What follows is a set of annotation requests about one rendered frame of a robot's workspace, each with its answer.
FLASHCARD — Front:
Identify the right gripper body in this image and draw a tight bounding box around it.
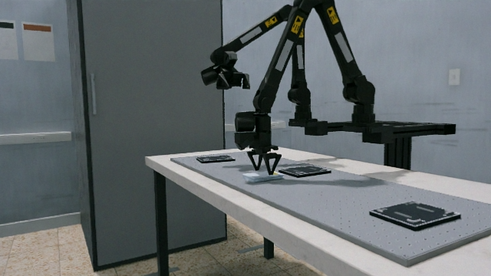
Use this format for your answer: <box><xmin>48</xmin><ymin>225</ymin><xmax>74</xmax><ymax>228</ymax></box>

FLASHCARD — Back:
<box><xmin>220</xmin><ymin>72</ymin><xmax>244</xmax><ymax>89</ymax></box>

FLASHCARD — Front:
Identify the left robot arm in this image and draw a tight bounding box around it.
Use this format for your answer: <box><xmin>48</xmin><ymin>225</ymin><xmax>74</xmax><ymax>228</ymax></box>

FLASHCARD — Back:
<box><xmin>235</xmin><ymin>0</ymin><xmax>383</xmax><ymax>151</ymax></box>

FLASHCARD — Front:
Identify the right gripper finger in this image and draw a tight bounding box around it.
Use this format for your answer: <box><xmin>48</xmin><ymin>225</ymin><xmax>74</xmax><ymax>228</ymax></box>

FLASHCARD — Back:
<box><xmin>216</xmin><ymin>74</ymin><xmax>229</xmax><ymax>90</ymax></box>
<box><xmin>242</xmin><ymin>74</ymin><xmax>250</xmax><ymax>90</ymax></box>

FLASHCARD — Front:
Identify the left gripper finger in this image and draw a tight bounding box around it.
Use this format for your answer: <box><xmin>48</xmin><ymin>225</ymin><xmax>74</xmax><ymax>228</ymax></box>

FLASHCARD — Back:
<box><xmin>262</xmin><ymin>154</ymin><xmax>282</xmax><ymax>176</ymax></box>
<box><xmin>247</xmin><ymin>151</ymin><xmax>263</xmax><ymax>171</ymax></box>

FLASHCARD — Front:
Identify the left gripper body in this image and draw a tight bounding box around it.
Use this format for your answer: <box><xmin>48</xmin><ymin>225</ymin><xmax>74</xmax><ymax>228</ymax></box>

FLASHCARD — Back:
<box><xmin>249</xmin><ymin>130</ymin><xmax>278</xmax><ymax>156</ymax></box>

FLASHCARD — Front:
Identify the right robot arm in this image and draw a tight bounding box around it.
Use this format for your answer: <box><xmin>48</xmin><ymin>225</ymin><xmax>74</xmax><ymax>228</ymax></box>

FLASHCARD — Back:
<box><xmin>200</xmin><ymin>5</ymin><xmax>318</xmax><ymax>123</ymax></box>

